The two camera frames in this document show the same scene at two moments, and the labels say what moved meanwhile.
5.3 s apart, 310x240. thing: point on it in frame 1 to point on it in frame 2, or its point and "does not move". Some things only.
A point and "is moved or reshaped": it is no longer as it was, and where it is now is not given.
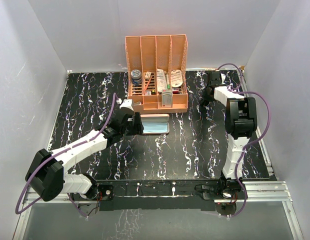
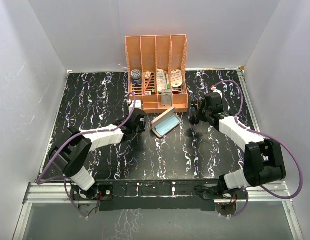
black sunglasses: x=206 y=99 is moved or reshaped
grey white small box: x=166 y=98 does not move
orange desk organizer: x=156 y=73 does not move
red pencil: x=147 y=84 does not move
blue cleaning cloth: x=155 y=127 to x=167 y=125
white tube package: x=161 y=84 does not move
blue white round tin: x=136 y=78 does not move
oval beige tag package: x=176 y=78 does not move
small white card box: x=147 y=75 does not move
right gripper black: x=207 y=86 to x=203 y=118
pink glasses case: x=156 y=123 is moved or reshaped
